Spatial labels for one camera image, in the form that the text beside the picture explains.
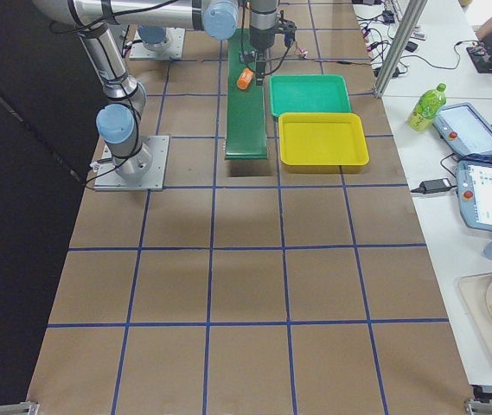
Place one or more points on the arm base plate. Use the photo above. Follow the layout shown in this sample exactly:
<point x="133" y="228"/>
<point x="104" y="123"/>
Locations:
<point x="146" y="170"/>
<point x="153" y="43"/>

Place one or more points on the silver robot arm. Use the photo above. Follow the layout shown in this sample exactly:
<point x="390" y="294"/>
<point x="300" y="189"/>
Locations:
<point x="118" y="122"/>
<point x="91" y="21"/>

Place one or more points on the green conveyor belt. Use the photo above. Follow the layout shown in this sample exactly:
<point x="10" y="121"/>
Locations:
<point x="246" y="137"/>

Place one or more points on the green tray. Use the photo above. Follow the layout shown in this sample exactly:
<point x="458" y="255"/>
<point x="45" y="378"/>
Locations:
<point x="308" y="93"/>

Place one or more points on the aluminium frame post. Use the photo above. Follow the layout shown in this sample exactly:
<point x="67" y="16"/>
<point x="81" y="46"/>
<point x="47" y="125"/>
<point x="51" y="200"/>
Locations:
<point x="410" y="18"/>

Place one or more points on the green tea bottle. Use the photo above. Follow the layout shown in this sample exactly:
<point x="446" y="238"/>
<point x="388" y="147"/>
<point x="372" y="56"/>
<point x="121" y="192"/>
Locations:
<point x="427" y="107"/>

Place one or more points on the orange cylinder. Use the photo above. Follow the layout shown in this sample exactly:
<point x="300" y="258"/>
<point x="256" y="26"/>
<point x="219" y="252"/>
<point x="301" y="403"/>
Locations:
<point x="245" y="78"/>

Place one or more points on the beige tray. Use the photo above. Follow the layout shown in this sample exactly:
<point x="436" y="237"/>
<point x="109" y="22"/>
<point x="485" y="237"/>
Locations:
<point x="473" y="289"/>

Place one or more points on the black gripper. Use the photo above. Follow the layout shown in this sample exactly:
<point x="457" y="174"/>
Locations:
<point x="262" y="38"/>

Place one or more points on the yellow tray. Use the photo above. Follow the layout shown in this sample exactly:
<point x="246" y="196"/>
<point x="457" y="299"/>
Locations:
<point x="322" y="139"/>

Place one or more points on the black power adapter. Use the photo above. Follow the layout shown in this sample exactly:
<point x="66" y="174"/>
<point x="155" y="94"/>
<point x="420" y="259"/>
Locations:
<point x="433" y="186"/>

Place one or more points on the teach pendant tablet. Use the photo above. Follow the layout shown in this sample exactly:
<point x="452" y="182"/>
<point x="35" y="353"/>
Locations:
<point x="464" y="129"/>
<point x="474" y="192"/>

